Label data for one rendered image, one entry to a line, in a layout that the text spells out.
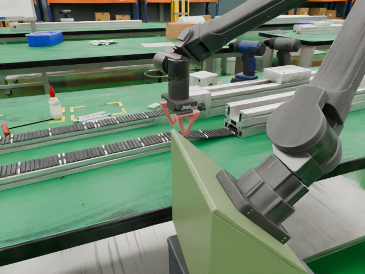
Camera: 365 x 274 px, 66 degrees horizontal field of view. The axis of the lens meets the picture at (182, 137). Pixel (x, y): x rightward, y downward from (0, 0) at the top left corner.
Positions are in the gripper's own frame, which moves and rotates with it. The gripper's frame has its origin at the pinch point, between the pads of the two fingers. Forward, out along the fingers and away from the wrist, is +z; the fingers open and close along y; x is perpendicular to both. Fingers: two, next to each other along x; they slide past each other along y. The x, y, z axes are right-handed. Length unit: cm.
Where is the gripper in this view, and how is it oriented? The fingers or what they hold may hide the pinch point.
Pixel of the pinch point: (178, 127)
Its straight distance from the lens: 81.0
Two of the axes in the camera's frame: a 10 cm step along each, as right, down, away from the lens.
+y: -4.6, -4.0, 8.0
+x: -8.9, 2.0, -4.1
